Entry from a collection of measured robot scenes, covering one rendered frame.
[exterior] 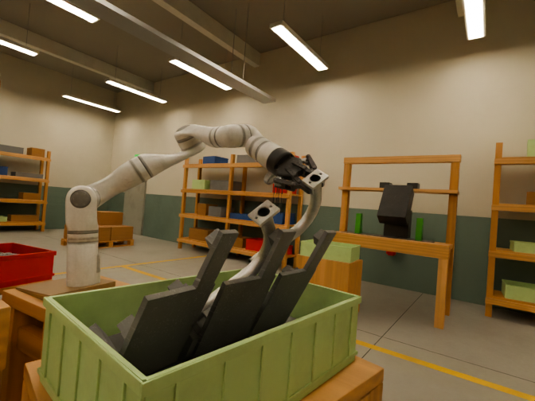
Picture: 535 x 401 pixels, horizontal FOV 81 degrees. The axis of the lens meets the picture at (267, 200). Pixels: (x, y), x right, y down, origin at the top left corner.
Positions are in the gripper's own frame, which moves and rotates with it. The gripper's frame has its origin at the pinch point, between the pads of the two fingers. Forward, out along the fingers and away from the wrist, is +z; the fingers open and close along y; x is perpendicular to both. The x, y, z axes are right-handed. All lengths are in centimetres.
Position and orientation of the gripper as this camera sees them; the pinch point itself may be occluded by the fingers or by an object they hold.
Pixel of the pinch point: (313, 184)
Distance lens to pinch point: 79.8
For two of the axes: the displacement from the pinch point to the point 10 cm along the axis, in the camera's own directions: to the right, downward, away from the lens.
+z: 6.4, 5.1, -5.7
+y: 7.5, -5.6, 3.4
